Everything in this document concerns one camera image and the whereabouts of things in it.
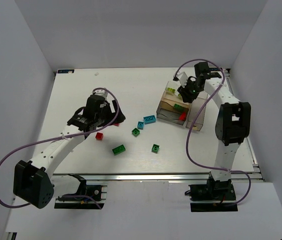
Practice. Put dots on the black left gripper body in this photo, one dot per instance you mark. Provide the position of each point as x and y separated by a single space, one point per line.
114 116

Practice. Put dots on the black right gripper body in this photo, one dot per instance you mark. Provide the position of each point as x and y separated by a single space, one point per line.
185 93

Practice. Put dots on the blue small lego brick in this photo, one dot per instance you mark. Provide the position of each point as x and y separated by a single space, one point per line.
140 125

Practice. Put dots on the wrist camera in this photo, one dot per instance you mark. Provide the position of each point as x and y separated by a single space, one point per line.
101 92
182 78

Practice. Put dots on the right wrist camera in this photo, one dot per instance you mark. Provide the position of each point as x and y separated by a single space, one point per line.
182 78

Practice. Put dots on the lime lego brick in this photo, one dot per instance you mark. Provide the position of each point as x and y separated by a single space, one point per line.
172 90

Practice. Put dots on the small red lego brick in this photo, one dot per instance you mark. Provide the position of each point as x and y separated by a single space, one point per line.
99 136

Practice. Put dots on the aluminium table rail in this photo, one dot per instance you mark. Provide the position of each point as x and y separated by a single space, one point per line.
255 176

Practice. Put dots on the red curved lego piece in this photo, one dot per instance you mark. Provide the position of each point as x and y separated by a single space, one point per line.
183 116

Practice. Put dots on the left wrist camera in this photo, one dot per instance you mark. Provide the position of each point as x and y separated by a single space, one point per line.
101 92

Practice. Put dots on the green small lego brick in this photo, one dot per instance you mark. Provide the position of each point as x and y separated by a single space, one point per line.
155 148
136 132

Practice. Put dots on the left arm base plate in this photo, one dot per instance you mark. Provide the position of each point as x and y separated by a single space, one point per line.
92 197

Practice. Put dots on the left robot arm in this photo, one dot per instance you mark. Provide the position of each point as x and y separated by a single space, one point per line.
34 180

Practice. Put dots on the blue long lego brick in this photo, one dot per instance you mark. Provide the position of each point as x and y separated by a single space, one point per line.
149 119

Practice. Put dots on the green long lego brick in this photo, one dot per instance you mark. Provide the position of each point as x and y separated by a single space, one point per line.
119 149

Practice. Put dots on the grey wavy container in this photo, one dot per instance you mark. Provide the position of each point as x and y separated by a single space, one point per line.
170 116

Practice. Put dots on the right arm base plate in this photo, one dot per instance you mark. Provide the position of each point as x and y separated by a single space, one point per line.
201 201

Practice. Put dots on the orange wavy container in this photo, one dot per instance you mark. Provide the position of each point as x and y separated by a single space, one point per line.
168 100

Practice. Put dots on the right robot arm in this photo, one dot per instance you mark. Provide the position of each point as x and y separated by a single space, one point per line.
234 117

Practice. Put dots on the clear wavy container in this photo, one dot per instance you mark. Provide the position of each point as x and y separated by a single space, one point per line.
175 85

